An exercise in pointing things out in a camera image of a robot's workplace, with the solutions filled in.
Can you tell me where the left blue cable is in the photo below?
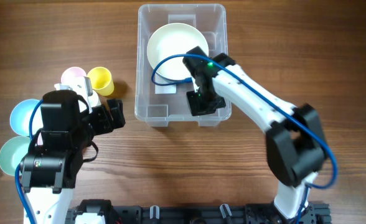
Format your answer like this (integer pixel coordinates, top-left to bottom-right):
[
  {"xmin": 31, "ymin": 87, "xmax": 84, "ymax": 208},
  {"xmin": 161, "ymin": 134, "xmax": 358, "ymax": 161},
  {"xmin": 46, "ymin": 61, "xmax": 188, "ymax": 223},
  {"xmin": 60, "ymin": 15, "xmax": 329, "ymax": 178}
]
[{"xmin": 14, "ymin": 98, "xmax": 44, "ymax": 224}]

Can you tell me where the yellow cup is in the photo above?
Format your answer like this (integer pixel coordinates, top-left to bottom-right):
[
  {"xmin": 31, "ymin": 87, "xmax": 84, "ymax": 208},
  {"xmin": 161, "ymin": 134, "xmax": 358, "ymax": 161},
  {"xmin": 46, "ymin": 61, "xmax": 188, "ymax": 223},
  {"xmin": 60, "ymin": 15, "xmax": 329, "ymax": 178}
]
[{"xmin": 87, "ymin": 67, "xmax": 115, "ymax": 96}]

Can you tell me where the light blue small bowl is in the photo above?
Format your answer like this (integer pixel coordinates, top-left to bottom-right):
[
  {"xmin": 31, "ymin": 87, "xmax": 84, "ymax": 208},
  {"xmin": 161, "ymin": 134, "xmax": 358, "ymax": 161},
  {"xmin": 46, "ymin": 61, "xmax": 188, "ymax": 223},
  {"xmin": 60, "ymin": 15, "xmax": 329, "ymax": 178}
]
[{"xmin": 9, "ymin": 99, "xmax": 43, "ymax": 136}]

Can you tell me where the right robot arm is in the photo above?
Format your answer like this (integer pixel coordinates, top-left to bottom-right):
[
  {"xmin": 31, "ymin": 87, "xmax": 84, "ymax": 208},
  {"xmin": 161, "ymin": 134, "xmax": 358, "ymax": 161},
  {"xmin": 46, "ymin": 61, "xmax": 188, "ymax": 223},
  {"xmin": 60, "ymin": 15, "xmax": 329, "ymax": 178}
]
[{"xmin": 182, "ymin": 47, "xmax": 336, "ymax": 223}]

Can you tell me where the clear plastic storage container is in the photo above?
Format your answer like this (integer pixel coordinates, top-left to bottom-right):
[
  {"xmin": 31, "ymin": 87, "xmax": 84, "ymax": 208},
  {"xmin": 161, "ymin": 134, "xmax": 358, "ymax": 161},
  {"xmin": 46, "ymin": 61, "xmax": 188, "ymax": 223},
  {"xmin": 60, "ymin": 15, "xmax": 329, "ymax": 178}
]
[{"xmin": 134, "ymin": 4, "xmax": 232, "ymax": 127}]

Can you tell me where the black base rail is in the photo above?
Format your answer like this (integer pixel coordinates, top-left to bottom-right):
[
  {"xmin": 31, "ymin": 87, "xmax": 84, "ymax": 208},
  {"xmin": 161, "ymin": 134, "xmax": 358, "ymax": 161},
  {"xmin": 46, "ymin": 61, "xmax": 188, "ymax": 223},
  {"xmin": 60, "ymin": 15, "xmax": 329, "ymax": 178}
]
[{"xmin": 65, "ymin": 200, "xmax": 332, "ymax": 224}]

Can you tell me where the cream bowl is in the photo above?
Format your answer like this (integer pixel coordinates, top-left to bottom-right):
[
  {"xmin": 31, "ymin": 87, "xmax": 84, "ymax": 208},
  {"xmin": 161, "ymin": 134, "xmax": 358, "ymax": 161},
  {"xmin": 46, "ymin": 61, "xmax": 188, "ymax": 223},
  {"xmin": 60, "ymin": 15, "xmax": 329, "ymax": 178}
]
[{"xmin": 147, "ymin": 23, "xmax": 209, "ymax": 81}]

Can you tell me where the white paper label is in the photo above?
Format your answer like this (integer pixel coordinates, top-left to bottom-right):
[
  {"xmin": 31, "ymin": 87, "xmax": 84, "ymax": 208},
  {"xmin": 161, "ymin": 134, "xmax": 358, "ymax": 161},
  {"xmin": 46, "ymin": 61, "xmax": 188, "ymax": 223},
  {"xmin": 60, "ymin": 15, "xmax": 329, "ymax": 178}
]
[{"xmin": 155, "ymin": 85, "xmax": 177, "ymax": 95}]

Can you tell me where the mint green small bowl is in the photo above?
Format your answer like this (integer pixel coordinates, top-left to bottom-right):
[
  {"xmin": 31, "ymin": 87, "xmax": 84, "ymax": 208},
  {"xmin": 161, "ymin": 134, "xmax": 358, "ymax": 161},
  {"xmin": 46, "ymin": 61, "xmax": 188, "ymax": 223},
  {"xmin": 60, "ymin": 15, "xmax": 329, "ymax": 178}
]
[{"xmin": 0, "ymin": 136, "xmax": 30, "ymax": 176}]

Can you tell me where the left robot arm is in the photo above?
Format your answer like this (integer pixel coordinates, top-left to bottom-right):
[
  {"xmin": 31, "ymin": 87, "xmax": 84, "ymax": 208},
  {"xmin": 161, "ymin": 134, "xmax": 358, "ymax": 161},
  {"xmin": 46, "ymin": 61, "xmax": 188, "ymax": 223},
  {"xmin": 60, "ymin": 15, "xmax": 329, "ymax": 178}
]
[{"xmin": 15, "ymin": 90, "xmax": 125, "ymax": 223}]

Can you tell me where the pink cup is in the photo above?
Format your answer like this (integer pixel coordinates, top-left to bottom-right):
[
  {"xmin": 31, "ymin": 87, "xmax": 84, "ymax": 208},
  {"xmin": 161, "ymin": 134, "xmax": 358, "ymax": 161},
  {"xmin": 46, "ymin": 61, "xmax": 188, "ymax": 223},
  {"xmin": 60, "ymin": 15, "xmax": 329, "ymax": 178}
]
[{"xmin": 61, "ymin": 67, "xmax": 87, "ymax": 84}]

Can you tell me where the cream cup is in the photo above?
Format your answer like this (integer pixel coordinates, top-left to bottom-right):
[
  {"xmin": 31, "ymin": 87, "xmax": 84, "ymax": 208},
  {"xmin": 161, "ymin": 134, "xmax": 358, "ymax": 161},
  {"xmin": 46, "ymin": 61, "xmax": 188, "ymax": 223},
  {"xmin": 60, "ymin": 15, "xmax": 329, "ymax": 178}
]
[{"xmin": 77, "ymin": 91, "xmax": 101, "ymax": 112}]

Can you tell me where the pink small bowl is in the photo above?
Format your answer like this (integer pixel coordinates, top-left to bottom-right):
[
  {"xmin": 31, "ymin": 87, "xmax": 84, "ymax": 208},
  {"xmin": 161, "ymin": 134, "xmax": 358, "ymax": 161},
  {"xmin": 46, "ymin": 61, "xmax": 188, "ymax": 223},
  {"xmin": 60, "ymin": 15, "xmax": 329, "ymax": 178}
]
[{"xmin": 37, "ymin": 133, "xmax": 43, "ymax": 146}]

